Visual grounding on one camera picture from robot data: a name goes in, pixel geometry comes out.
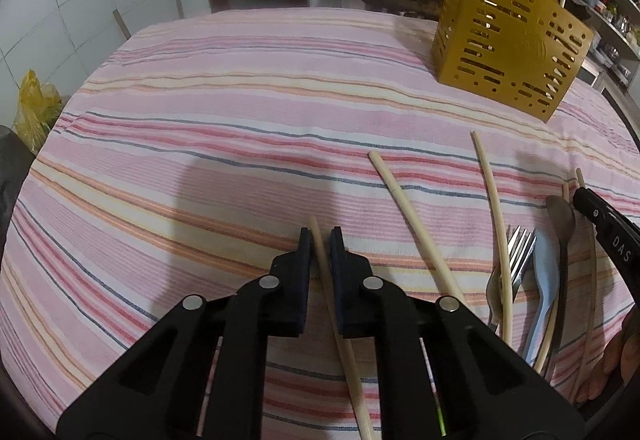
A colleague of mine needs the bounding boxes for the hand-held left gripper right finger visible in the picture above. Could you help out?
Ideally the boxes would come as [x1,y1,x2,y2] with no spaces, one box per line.
[327,226,586,440]

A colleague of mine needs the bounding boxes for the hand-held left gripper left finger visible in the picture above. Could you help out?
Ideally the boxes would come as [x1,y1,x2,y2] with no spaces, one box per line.
[55,226,313,440]

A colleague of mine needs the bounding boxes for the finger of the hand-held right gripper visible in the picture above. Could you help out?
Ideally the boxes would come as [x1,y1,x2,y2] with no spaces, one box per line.
[572,187,621,241]

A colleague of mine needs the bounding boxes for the bamboo chopstick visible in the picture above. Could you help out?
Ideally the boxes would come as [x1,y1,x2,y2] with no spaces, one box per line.
[368,151,469,309]
[307,215,375,440]
[570,167,601,403]
[471,131,514,346]

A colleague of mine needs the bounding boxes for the grey-blue plastic spoon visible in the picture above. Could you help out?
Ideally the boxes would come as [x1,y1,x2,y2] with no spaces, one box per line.
[522,229,562,366]

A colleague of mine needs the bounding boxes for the metal fork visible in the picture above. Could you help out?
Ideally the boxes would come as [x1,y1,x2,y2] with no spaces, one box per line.
[505,224,538,301]

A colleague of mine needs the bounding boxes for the yellow plastic utensil holder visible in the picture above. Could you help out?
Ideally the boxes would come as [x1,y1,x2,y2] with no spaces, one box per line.
[431,0,596,123]

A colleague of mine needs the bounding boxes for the person's right hand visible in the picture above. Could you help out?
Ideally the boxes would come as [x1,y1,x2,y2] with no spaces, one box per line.
[582,305,640,403]

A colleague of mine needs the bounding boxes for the kitchen base cabinet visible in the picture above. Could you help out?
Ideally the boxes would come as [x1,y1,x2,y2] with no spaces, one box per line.
[575,50,632,96]

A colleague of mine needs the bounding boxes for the pink striped tablecloth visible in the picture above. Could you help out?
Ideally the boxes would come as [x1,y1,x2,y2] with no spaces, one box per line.
[0,8,640,440]

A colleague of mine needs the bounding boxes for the metal kitchen shelf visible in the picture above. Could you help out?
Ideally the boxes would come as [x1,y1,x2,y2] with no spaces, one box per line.
[572,0,640,56]

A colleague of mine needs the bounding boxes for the dark round object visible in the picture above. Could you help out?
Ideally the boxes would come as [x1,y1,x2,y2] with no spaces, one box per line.
[0,124,33,201]

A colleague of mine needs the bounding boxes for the yellow plastic bag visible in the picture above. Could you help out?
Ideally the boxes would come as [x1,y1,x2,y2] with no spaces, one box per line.
[12,69,63,153]

